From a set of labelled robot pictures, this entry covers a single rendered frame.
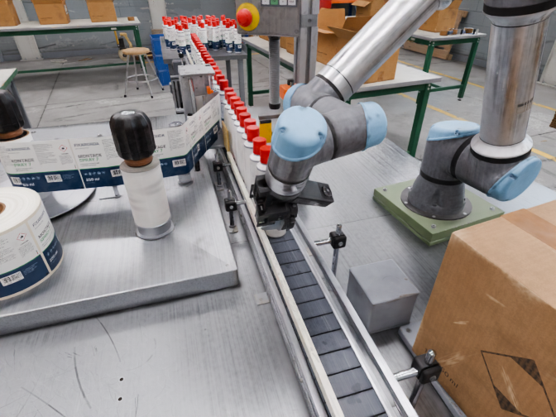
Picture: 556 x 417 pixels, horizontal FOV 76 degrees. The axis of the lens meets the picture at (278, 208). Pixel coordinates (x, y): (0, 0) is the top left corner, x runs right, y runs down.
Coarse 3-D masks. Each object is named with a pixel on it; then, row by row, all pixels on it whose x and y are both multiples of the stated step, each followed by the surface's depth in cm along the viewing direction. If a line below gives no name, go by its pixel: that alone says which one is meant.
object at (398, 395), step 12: (300, 228) 76; (312, 240) 73; (312, 252) 71; (324, 264) 67; (336, 288) 62; (348, 300) 60; (348, 312) 58; (360, 324) 56; (360, 336) 55; (372, 348) 52; (372, 360) 52; (384, 360) 51; (384, 372) 49; (396, 384) 48; (396, 396) 46; (408, 408) 45
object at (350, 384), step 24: (240, 192) 104; (288, 240) 86; (288, 264) 79; (312, 288) 73; (288, 312) 68; (312, 312) 68; (312, 336) 64; (336, 336) 63; (336, 360) 60; (336, 384) 56; (360, 384) 56; (360, 408) 53
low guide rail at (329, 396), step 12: (228, 156) 116; (240, 180) 103; (252, 204) 92; (252, 216) 89; (264, 240) 80; (276, 264) 74; (276, 276) 72; (288, 288) 68; (288, 300) 66; (300, 324) 61; (300, 336) 61; (312, 348) 57; (312, 360) 56; (324, 372) 54; (324, 384) 53; (324, 396) 52; (336, 408) 50
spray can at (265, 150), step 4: (260, 148) 81; (264, 148) 81; (268, 148) 81; (260, 152) 81; (264, 152) 80; (268, 152) 80; (260, 156) 82; (264, 156) 80; (260, 160) 82; (264, 160) 81; (256, 164) 84; (260, 164) 82; (264, 164) 82; (256, 168) 83; (260, 168) 82; (264, 168) 81; (256, 172) 84; (260, 172) 82; (264, 172) 82
